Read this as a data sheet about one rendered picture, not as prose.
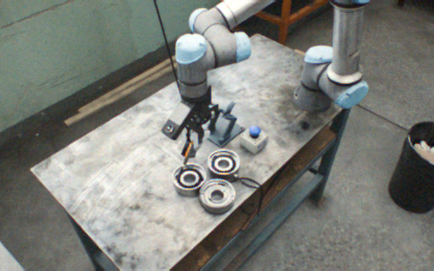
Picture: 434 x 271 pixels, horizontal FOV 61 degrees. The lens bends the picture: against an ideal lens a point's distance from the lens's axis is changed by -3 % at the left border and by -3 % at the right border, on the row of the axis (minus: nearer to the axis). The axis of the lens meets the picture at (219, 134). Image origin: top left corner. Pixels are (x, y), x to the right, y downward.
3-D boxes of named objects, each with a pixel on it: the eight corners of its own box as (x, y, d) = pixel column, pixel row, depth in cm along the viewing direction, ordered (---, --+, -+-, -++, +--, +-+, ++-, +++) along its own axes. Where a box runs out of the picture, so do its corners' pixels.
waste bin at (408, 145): (427, 230, 198) (464, 181, 168) (371, 195, 215) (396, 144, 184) (449, 192, 216) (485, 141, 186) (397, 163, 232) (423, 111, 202)
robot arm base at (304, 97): (306, 83, 158) (310, 63, 151) (338, 99, 150) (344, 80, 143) (285, 100, 150) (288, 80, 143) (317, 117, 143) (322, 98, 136)
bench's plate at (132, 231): (143, 297, 97) (142, 293, 95) (32, 172, 126) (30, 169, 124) (366, 88, 159) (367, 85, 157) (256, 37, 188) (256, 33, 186)
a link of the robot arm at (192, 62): (214, 43, 89) (181, 51, 86) (215, 81, 97) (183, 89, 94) (201, 28, 94) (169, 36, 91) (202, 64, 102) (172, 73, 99)
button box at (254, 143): (255, 154, 129) (256, 145, 126) (239, 144, 133) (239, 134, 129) (269, 142, 133) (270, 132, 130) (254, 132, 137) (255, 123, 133)
